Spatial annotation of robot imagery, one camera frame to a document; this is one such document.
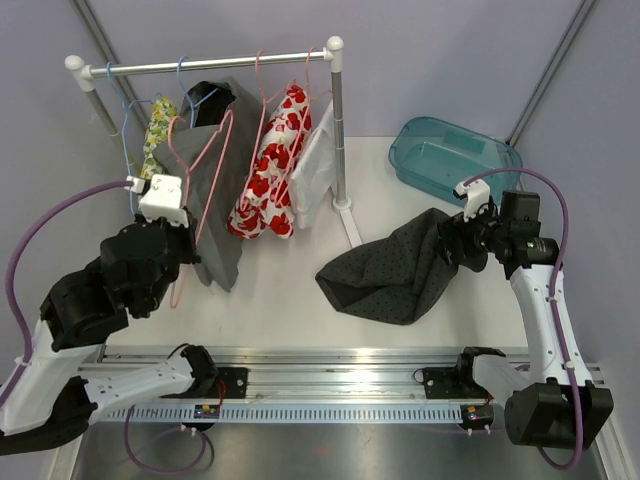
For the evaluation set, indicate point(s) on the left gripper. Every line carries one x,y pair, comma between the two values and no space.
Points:
186,232

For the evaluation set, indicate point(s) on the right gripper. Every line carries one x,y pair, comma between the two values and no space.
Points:
462,230

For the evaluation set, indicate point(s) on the pink hanger of dotted skirt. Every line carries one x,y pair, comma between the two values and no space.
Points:
202,175

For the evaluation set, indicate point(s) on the dark dotted skirt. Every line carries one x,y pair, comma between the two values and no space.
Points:
395,280

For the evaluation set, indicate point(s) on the white skirt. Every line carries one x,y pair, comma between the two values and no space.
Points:
315,173

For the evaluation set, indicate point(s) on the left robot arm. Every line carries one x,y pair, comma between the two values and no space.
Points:
51,403

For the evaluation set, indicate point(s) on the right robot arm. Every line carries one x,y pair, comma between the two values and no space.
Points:
556,404

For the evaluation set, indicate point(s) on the teal plastic bin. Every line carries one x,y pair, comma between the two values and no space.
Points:
433,156

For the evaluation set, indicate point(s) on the red floral white garment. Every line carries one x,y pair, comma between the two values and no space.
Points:
265,203

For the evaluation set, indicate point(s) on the grey garment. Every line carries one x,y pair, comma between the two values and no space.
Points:
203,112

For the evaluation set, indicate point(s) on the lemon print garment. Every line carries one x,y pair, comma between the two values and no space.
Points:
162,112

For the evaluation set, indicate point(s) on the metal clothes rack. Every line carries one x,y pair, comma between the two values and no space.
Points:
333,54

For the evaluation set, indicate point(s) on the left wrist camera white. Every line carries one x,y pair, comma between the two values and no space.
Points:
160,198

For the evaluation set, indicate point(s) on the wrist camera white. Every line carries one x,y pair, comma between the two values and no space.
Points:
160,198
476,197

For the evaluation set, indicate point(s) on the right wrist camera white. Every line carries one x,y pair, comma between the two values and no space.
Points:
476,197

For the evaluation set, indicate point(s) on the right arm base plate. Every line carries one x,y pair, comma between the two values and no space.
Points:
448,383

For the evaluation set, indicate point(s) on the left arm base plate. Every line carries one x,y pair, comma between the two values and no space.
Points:
231,382

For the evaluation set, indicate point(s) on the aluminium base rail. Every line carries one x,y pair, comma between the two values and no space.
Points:
302,375

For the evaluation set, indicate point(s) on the slotted cable duct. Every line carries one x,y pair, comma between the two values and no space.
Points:
240,413

